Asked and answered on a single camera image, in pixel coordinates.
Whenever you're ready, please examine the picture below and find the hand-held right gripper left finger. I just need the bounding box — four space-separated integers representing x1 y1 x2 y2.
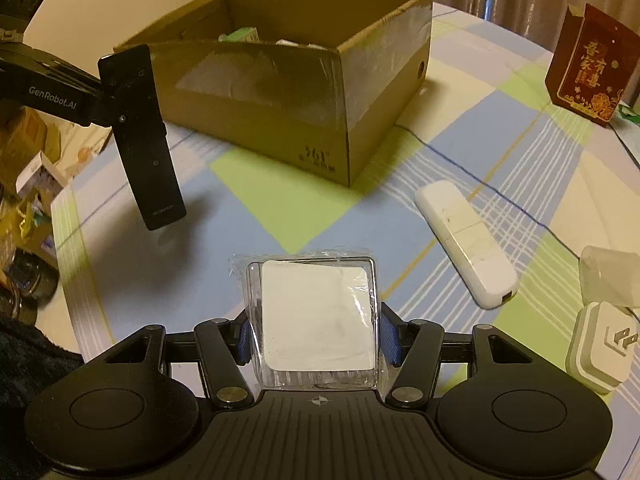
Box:
82 310 253 407

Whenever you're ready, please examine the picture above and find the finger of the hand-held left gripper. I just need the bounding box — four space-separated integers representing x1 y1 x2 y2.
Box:
80 81 123 128

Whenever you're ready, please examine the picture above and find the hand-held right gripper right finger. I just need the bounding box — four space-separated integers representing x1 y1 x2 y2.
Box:
380 302 541 406

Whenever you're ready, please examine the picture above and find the black remote control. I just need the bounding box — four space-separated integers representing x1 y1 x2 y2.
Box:
97 44 187 232

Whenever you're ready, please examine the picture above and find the clear plastic box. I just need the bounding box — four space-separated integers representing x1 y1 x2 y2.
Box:
227 246 383 391

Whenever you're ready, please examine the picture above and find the white stick-shaped device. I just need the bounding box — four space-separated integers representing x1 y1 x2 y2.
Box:
414 179 519 309

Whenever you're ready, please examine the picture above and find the brown cardboard box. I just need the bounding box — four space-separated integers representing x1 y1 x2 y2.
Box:
112 0 433 188

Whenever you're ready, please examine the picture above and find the white plug adapter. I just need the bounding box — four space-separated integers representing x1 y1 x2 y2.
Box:
565 300 640 394

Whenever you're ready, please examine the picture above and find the translucent plastic cup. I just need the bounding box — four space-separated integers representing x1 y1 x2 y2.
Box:
579 245 640 307

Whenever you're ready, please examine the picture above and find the checked cloth desktop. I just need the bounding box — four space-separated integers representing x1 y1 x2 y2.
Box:
50 2 640 461

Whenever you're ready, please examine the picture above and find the brown cardboard carton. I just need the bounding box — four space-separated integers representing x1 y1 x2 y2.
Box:
0 110 63 181

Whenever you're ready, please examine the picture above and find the white paper box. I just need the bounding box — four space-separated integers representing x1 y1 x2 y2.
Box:
15 152 68 198

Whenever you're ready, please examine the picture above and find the dark round pot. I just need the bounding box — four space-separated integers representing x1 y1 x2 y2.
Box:
0 247 60 311

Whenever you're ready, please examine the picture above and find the dark cloth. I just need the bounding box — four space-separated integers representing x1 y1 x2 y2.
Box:
0 314 85 396

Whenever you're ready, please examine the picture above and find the red gift box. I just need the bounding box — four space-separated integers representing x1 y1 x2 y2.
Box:
544 3 629 128

